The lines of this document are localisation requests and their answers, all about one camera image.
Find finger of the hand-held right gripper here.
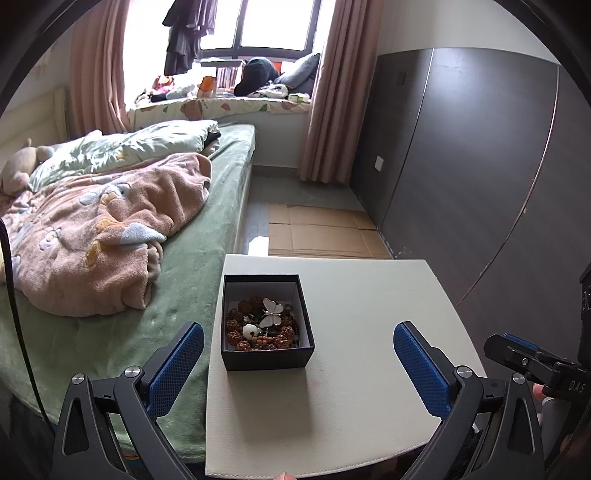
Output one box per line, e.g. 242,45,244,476
483,334,591,408
502,332,578,370

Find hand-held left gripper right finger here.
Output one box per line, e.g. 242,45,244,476
393,322,546,480

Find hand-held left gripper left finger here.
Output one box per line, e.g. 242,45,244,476
51,322,205,480

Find black box with white interior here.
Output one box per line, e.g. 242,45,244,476
220,274,316,372

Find brown seed bead bracelet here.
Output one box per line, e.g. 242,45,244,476
225,298,301,352

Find white butterfly hair clip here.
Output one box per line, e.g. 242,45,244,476
259,298,287,329

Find bed with green sheet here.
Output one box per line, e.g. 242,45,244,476
0,122,257,467

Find pink fleece blanket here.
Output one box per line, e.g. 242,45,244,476
0,153,213,318

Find flattened cardboard sheet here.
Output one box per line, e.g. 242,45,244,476
268,204,393,259

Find floral pillow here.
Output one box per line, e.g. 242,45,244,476
28,120,221,191

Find beige plush toy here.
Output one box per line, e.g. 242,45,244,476
0,137,55,195

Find floral window seat cushion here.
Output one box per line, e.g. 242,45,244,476
127,95,311,126

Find pile of toys and clothes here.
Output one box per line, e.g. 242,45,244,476
136,74,218,103

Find cream headboard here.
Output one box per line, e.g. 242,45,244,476
0,87,71,160

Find pink-brown curtain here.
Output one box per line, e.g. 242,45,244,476
298,0,384,183
69,0,134,137

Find black bundle of cloth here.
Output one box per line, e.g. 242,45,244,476
233,57,281,97

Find grey pillow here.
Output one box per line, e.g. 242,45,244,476
273,52,321,90

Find hanging dark clothes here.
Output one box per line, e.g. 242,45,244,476
161,0,219,75

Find black cable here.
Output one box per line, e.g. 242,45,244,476
0,217,48,418

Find window with dark frame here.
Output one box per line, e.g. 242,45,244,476
127,0,324,61

